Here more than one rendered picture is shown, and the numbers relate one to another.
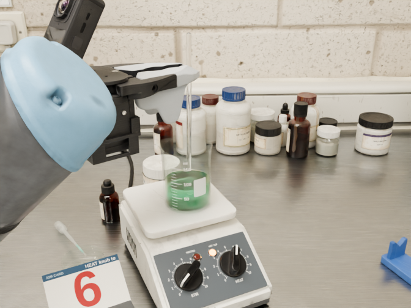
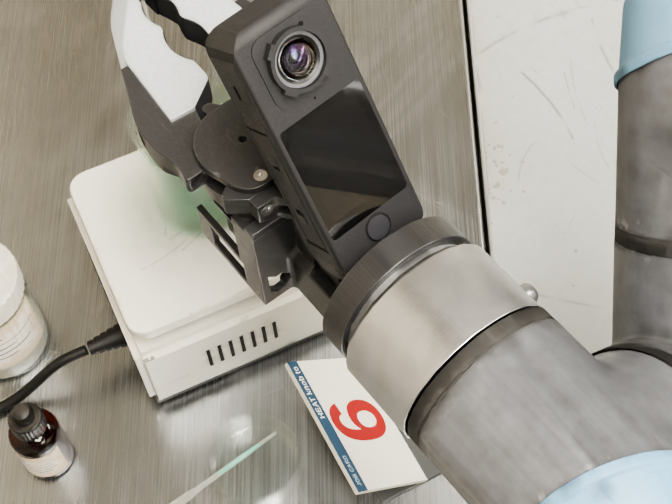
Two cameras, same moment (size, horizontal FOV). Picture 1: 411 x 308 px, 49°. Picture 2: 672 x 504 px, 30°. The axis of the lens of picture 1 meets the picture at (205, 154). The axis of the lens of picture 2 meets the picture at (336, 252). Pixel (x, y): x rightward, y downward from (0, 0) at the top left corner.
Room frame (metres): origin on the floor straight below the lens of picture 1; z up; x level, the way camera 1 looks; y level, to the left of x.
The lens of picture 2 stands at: (0.41, 0.43, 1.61)
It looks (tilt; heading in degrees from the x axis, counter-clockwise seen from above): 60 degrees down; 273
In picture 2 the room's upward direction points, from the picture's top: 5 degrees counter-clockwise
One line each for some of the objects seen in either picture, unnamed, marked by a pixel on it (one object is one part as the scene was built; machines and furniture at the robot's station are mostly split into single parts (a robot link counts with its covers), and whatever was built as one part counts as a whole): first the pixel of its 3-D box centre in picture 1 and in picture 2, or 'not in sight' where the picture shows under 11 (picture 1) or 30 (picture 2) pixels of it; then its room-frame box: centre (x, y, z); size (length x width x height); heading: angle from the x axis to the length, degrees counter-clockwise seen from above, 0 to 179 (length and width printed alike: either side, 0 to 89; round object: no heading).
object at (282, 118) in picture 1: (282, 130); not in sight; (0.89, -0.16, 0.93); 0.03 x 0.03 x 0.07
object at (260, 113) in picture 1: (260, 125); not in sight; (0.92, -0.12, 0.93); 0.06 x 0.06 x 0.07
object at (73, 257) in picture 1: (84, 263); (255, 462); (0.48, 0.16, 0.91); 0.06 x 0.06 x 0.02
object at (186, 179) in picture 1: (185, 175); (195, 163); (0.50, 0.03, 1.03); 0.07 x 0.06 x 0.08; 76
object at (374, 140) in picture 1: (373, 133); not in sight; (0.86, -0.35, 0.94); 0.07 x 0.07 x 0.07
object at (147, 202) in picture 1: (177, 202); (194, 220); (0.51, 0.04, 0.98); 0.12 x 0.12 x 0.01; 24
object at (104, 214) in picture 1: (109, 199); (35, 434); (0.60, 0.15, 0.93); 0.03 x 0.03 x 0.07
